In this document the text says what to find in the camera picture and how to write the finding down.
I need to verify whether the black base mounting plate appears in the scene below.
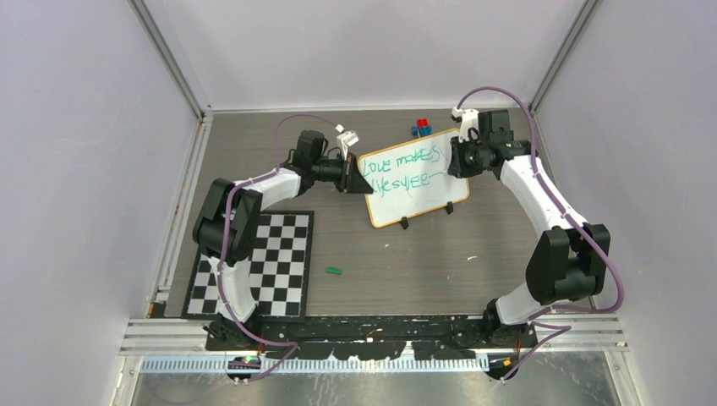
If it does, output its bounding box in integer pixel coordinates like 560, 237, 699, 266
204, 315, 537, 360

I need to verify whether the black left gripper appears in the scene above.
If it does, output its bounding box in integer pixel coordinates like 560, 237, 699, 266
313, 153, 374, 195

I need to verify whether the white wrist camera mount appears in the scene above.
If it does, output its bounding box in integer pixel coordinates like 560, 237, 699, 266
335, 124, 359, 160
451, 107, 480, 144

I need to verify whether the aluminium front rail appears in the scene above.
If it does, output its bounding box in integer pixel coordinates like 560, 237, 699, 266
120, 315, 629, 375

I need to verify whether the blue red toy car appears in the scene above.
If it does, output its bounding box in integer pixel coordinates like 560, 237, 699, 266
411, 118, 433, 138

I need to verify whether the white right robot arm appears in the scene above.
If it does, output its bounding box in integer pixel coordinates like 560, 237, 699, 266
447, 107, 610, 348

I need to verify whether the yellow framed whiteboard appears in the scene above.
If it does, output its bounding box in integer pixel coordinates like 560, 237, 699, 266
358, 129, 470, 228

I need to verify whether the black white chessboard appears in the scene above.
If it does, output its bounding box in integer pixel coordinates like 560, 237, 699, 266
181, 211, 315, 322

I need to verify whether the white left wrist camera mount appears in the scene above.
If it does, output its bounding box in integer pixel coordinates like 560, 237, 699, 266
335, 124, 359, 160

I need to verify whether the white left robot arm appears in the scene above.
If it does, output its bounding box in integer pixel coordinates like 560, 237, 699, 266
192, 126, 374, 350

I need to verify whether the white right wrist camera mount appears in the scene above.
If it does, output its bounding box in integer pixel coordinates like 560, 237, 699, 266
451, 107, 480, 144

